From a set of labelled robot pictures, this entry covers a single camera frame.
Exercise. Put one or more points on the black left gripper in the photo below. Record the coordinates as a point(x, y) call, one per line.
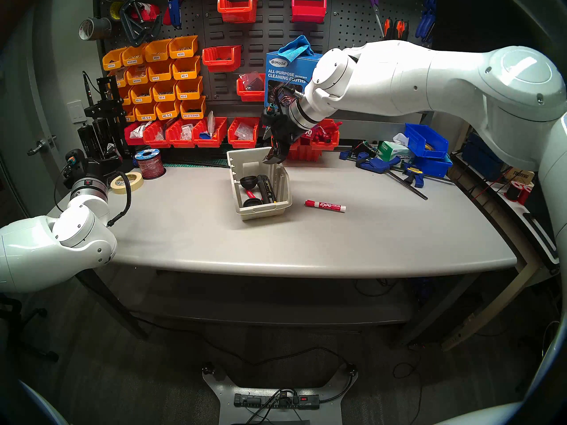
point(88, 171)

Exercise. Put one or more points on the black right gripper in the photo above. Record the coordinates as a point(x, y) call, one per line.
point(279, 127)

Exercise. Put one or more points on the beige plastic storage bin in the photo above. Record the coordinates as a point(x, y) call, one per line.
point(252, 160)

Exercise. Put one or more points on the red Expo marker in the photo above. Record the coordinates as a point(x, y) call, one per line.
point(325, 205)

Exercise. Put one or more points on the blue cleaning cloths box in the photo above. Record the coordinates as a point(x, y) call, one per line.
point(283, 74)

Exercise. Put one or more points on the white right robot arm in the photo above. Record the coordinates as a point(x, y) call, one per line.
point(443, 83)

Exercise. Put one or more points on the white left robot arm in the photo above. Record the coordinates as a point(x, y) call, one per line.
point(35, 251)

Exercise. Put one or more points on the green white Kimtech wipes box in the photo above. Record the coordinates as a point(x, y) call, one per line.
point(396, 152)

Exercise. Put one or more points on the brown cardboard box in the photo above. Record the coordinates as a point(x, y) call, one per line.
point(520, 175)

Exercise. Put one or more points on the dark red shelf bin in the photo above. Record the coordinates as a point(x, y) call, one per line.
point(131, 140)

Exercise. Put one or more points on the stack of red bins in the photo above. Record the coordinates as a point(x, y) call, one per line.
point(303, 154)

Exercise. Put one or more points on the black tool rack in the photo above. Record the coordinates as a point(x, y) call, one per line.
point(91, 136)

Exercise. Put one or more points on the beige masking tape roll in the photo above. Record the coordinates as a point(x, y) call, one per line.
point(138, 184)

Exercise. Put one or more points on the black tool with yellow end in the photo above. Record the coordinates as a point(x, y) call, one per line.
point(267, 189)

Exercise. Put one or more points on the red tool with black knobs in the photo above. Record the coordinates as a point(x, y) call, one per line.
point(249, 181)

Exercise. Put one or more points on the white plastic parts bag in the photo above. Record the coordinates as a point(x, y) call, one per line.
point(137, 129)

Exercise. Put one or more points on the clear plastic parts bag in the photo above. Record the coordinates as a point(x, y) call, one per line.
point(186, 131)
point(243, 130)

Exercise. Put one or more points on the orange parts bin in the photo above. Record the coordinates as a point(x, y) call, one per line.
point(130, 115)
point(125, 78)
point(126, 96)

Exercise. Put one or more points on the black press stand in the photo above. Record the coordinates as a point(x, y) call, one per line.
point(106, 107)

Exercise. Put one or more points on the orange bin labelled M2.5-6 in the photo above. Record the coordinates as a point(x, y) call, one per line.
point(145, 114)

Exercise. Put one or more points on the orange bin labelled M3-12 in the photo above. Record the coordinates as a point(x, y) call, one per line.
point(141, 95)

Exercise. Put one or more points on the clear bag with leaflet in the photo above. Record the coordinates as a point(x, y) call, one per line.
point(211, 122)

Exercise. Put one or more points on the orange bin labelled M2.5-5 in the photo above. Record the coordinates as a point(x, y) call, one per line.
point(167, 112)

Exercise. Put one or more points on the black soldering pen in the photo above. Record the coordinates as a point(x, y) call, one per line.
point(87, 90)

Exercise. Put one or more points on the green cutting mat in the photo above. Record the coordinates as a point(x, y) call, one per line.
point(190, 159)

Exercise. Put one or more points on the clear bag of parts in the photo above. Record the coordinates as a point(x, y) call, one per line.
point(251, 80)

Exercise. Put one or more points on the orange bin labelled M3-8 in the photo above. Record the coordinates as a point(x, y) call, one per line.
point(164, 93)

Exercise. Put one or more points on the orange bin labelled M4X4X6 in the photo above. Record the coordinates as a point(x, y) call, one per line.
point(136, 76)

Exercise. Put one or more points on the orange bin labelled HEX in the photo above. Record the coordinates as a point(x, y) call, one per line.
point(192, 110)

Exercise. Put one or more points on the orange bin labelled M3X5X4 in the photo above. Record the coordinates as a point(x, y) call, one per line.
point(113, 62)

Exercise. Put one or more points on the orange bin labelled M4-6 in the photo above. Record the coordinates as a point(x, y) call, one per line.
point(159, 73)

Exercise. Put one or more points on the orange bin labelled M3-6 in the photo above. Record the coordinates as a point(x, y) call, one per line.
point(189, 90)

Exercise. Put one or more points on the orange bin labelled M3X8 BAD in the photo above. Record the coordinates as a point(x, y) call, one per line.
point(133, 58)

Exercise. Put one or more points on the blue microfibre cloth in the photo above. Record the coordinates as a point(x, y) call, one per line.
point(297, 47)

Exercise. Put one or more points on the orange bin labelled M3-4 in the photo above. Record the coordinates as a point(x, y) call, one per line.
point(186, 70)

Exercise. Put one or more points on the dark grey pegboard panel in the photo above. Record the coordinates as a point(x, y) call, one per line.
point(274, 34)

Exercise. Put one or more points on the orange bin labelled M3X6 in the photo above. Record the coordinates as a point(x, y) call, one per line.
point(182, 50)

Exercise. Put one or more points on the dark grey C-clamp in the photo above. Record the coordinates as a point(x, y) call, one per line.
point(153, 30)
point(128, 30)

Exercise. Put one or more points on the blue bar clamp yellow label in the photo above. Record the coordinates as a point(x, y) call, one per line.
point(416, 174)

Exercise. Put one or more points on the yellow tape roll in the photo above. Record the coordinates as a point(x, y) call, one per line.
point(112, 11)

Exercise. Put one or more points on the red tape roll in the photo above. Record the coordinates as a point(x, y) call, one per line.
point(148, 12)

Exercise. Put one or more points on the blue plastic bin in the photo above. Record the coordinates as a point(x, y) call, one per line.
point(426, 141)
point(436, 167)

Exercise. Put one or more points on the black table leg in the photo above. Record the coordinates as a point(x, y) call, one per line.
point(124, 315)

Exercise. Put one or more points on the orange black screwdriver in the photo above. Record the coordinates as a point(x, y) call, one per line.
point(405, 32)
point(399, 30)
point(388, 30)

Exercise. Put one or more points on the dark blue case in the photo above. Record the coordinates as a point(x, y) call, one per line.
point(474, 149)

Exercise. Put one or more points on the black monitor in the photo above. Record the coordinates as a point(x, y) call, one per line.
point(478, 17)

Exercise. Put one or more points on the black power strip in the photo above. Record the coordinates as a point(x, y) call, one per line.
point(277, 401)

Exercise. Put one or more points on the white light switch plate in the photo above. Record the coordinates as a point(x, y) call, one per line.
point(76, 111)

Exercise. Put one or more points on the orange-red wall bin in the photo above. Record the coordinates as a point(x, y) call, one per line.
point(221, 60)
point(250, 95)
point(237, 10)

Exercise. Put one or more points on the grey duct tape roll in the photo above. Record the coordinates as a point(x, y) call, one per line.
point(95, 28)

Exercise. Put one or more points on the crimson wall bin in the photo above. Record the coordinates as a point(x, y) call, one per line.
point(308, 10)

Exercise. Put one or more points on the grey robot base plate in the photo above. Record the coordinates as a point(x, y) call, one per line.
point(223, 408)

